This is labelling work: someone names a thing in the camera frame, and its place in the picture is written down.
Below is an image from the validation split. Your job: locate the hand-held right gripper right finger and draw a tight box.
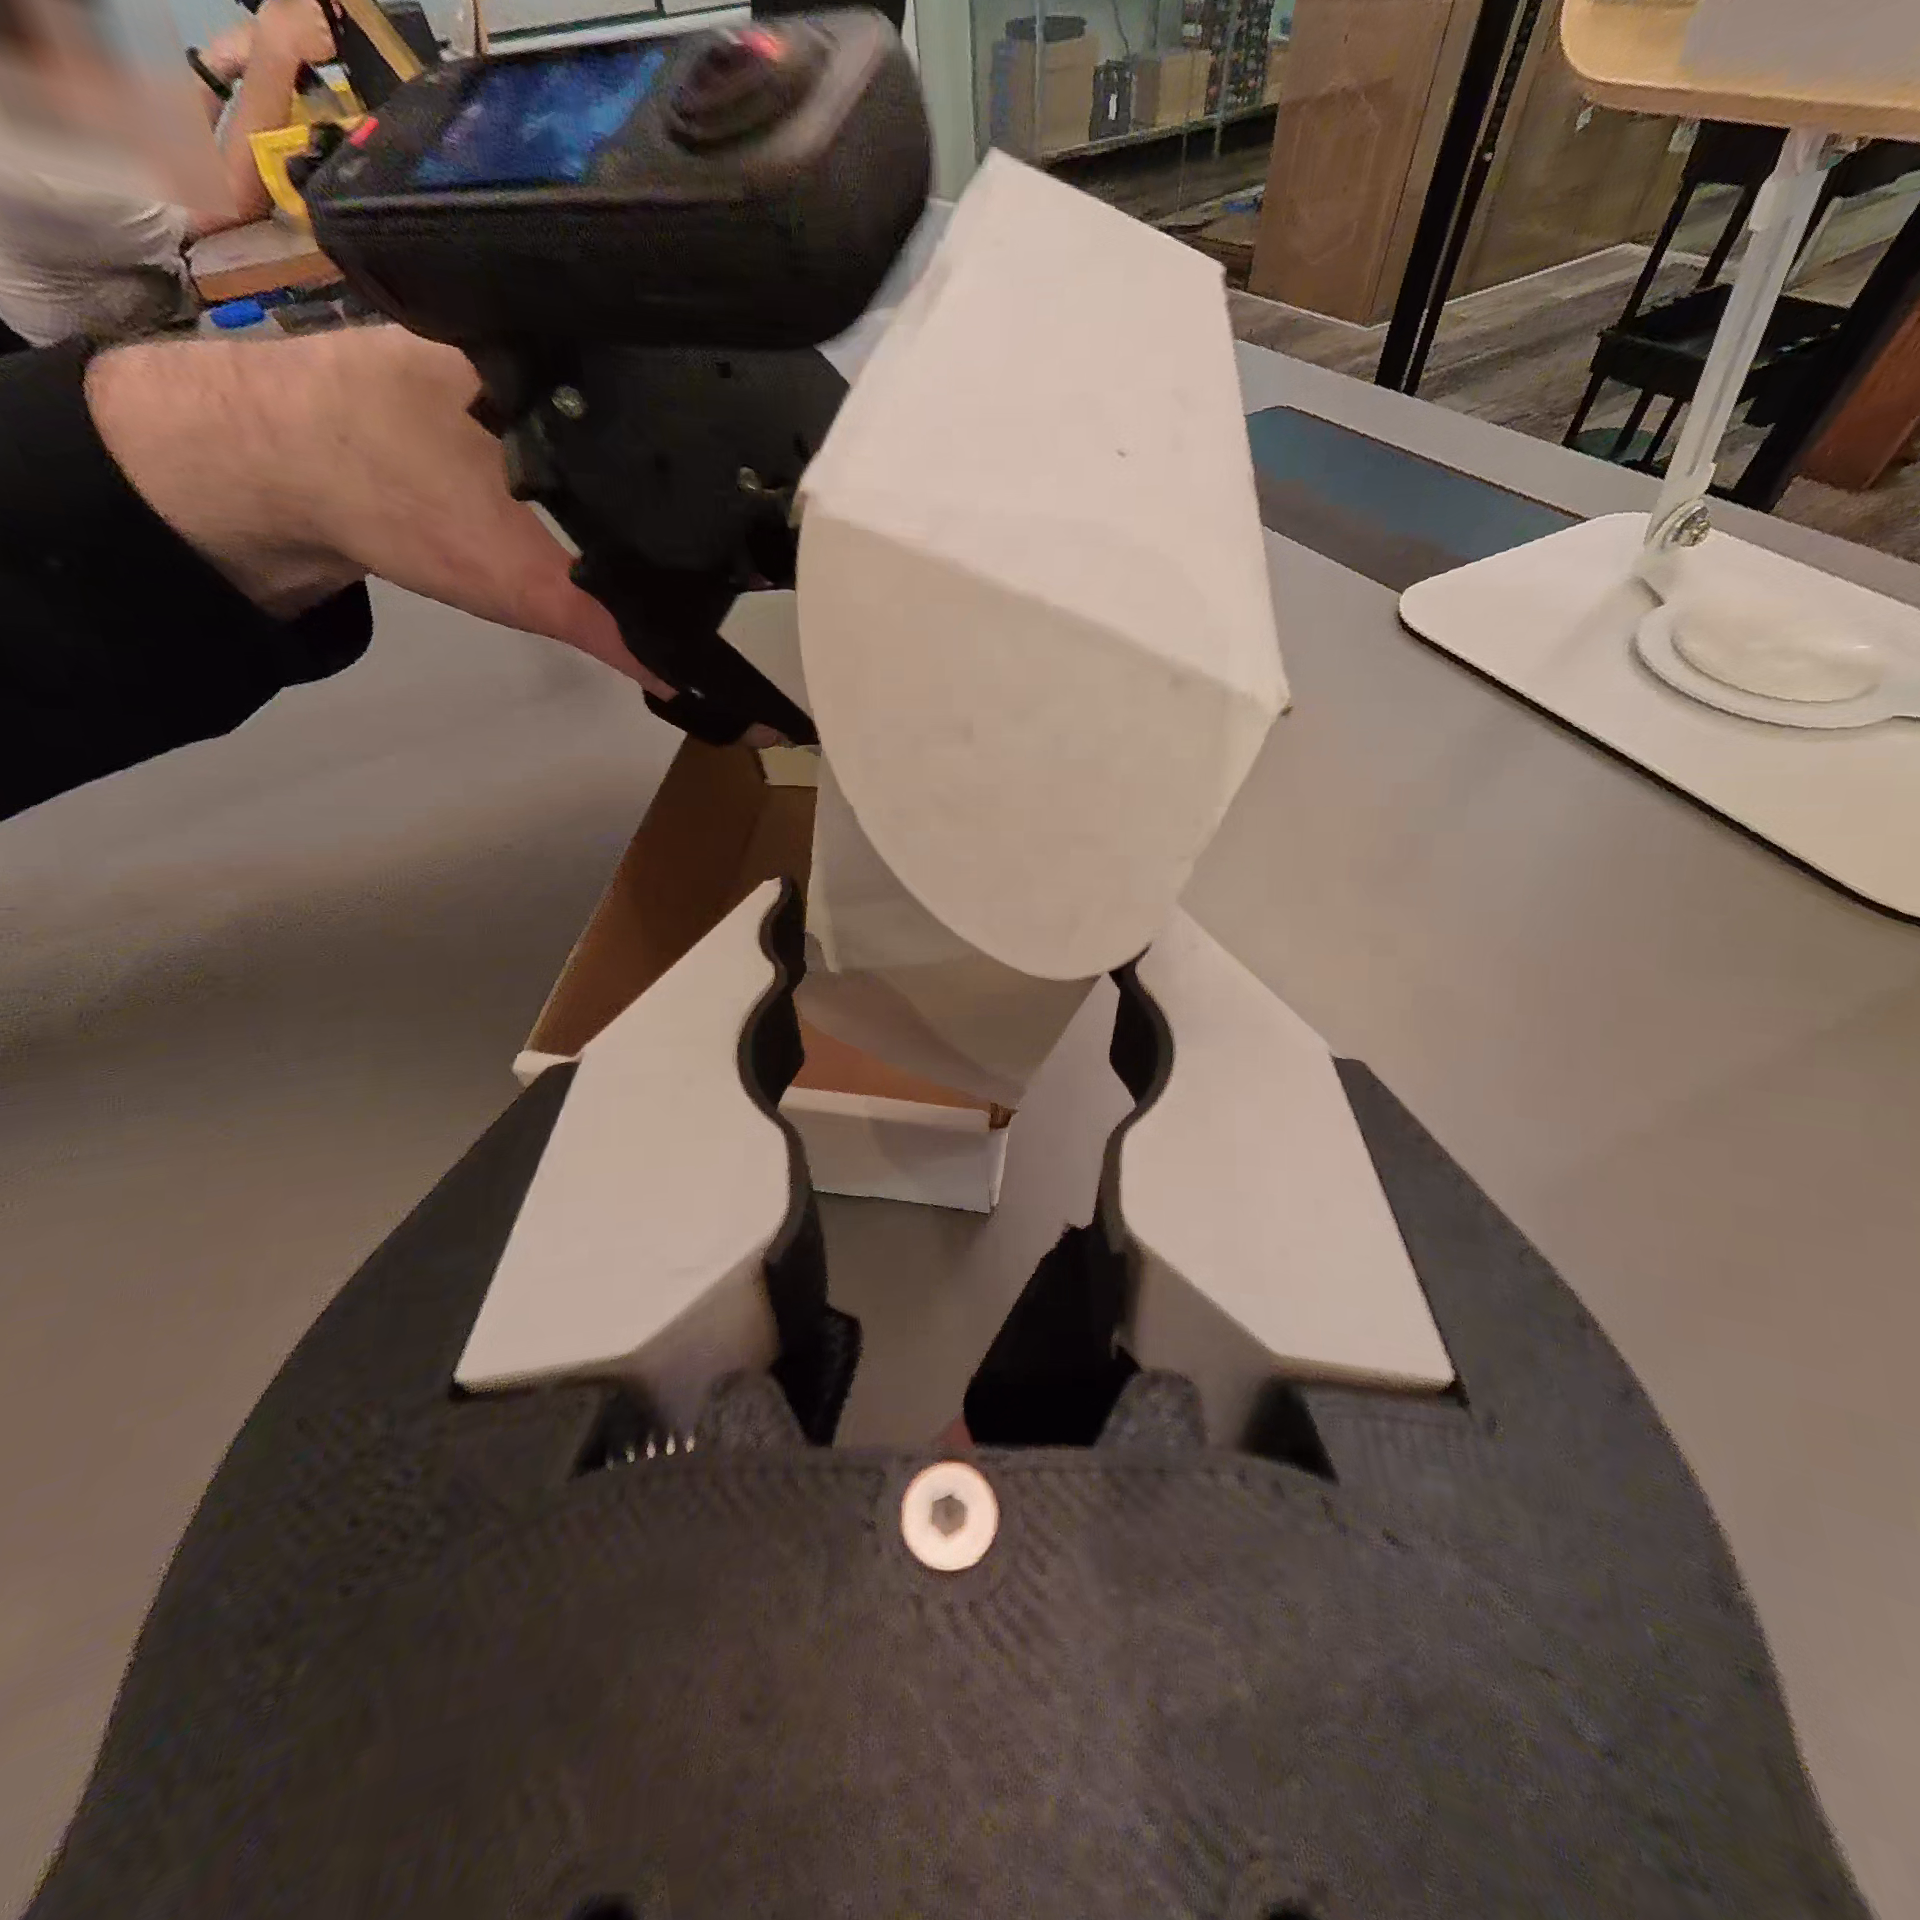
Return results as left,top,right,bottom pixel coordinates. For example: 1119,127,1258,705
1095,904,1462,1449

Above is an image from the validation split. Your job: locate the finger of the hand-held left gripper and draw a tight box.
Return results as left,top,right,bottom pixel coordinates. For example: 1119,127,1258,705
718,587,818,726

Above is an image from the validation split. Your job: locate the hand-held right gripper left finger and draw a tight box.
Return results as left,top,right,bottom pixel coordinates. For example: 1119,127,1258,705
451,879,826,1425

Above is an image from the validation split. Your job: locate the white cardboard box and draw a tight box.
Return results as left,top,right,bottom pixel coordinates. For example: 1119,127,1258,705
515,152,1296,1214

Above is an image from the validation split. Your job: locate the person's left hand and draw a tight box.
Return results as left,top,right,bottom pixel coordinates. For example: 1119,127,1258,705
271,323,684,712

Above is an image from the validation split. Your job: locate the storage shelf with boxes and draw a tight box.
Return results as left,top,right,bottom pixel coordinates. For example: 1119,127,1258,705
984,0,1291,168

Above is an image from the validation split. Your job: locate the dark blue desk mat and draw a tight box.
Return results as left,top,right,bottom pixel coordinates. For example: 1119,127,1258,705
1247,403,1585,598

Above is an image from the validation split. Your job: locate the wooden cabinet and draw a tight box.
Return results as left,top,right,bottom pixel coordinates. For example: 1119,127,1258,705
1248,0,1502,327

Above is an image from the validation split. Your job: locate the black chair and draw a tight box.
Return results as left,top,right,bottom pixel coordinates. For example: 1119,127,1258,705
1568,143,1920,513

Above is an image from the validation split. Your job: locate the black metal post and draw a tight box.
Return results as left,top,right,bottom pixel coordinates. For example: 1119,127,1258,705
1372,0,1550,401

